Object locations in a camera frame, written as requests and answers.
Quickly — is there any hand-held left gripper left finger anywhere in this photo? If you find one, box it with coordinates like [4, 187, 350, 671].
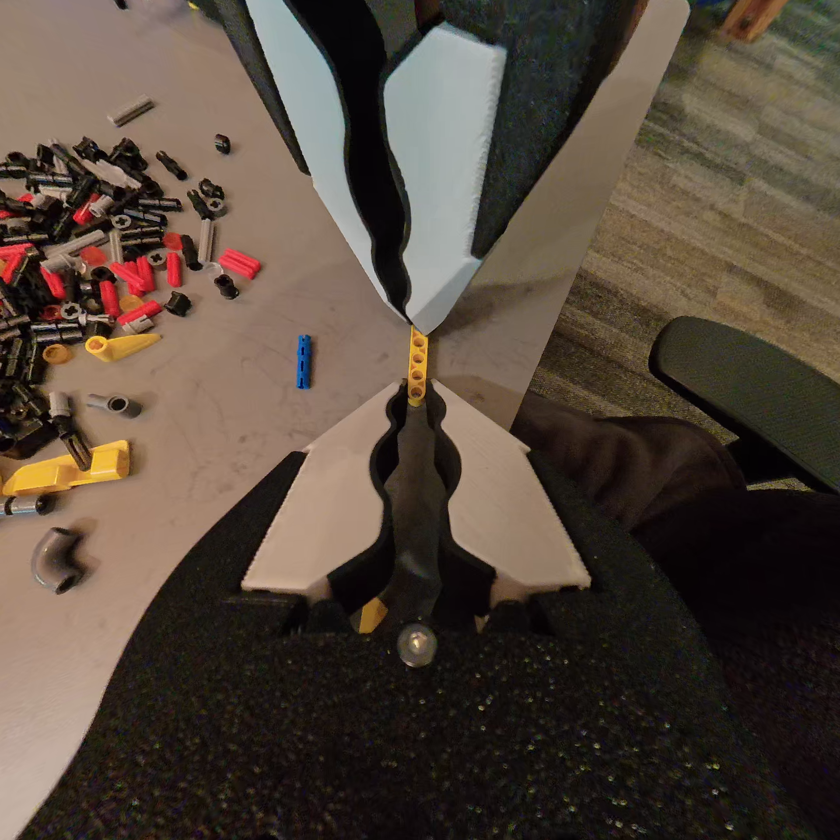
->
[241, 379, 404, 601]

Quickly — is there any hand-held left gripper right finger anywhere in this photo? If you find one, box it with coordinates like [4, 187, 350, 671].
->
[425, 379, 593, 614]

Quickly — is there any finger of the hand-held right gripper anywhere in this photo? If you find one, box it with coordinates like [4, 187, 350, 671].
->
[248, 0, 413, 324]
[382, 21, 508, 337]

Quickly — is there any short yellow holed beam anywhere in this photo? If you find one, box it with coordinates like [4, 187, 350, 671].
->
[406, 325, 431, 405]

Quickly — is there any grey pipe elbow piece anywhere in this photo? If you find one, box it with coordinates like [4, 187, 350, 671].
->
[31, 526, 84, 595]

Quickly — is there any grey ridged axle connector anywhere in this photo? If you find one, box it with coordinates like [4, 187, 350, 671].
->
[106, 94, 156, 128]

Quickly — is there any red pin connector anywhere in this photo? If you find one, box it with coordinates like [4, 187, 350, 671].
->
[218, 247, 262, 280]

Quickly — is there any person's dark clothing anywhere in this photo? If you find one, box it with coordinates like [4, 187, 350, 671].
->
[511, 390, 840, 840]

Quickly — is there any wooden furniture leg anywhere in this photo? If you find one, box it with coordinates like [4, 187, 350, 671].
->
[718, 0, 789, 44]

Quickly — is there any grey round connector piece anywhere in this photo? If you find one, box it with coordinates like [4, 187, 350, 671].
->
[87, 393, 143, 420]

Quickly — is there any yellow tooth piece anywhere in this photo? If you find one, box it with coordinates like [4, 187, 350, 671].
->
[84, 332, 162, 364]

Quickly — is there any pile of black red pieces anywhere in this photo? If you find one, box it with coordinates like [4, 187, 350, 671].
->
[0, 136, 241, 460]

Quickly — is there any black grey long pin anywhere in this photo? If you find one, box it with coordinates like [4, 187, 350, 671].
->
[49, 391, 93, 473]

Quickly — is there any yellow flat panel piece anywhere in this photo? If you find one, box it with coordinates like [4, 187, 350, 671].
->
[0, 439, 131, 497]

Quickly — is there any black chair armrest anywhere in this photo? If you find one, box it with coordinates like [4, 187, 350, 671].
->
[648, 315, 840, 495]

